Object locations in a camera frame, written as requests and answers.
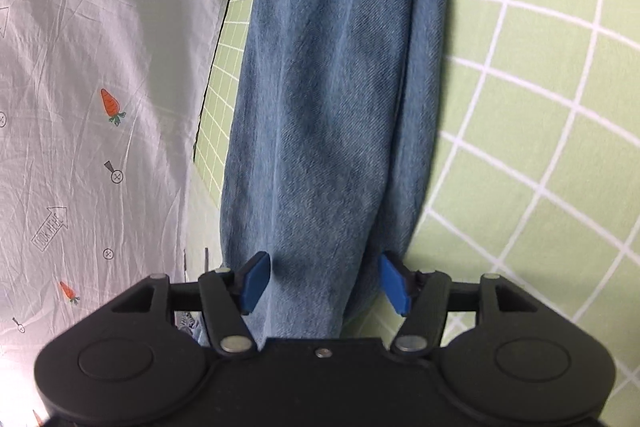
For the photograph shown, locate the blue denim jeans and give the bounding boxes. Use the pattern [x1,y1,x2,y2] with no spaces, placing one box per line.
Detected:
[220,0,448,341]

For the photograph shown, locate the grey printed carrot sheet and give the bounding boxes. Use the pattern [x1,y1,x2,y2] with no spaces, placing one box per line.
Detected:
[1,0,227,426]

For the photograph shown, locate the green grid cutting mat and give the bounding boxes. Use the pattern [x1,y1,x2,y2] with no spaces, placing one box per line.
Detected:
[192,0,640,427]

